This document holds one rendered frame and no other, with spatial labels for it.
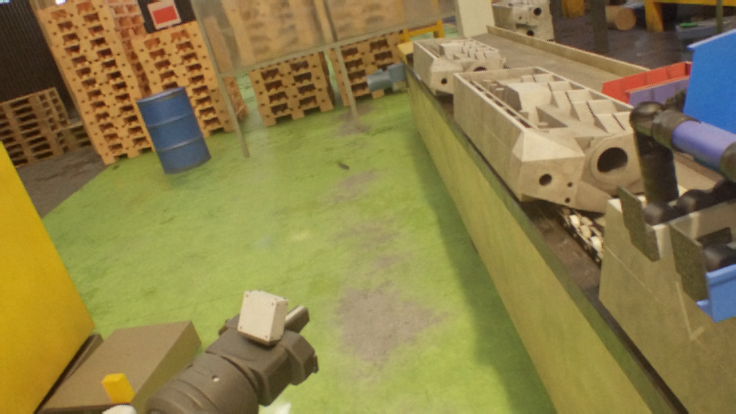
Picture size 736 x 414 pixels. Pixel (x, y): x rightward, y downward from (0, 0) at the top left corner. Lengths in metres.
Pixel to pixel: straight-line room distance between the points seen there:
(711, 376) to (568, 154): 0.74
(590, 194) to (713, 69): 0.92
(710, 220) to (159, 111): 6.26
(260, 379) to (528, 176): 0.97
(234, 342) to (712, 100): 0.54
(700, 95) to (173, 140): 6.26
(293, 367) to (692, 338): 0.52
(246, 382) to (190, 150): 6.15
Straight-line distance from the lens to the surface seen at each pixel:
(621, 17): 8.52
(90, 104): 8.80
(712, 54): 0.61
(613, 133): 1.55
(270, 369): 0.59
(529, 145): 1.42
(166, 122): 6.59
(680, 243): 0.51
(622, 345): 1.07
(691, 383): 0.87
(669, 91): 2.10
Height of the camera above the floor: 1.44
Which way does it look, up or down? 22 degrees down
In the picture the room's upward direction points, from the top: 15 degrees counter-clockwise
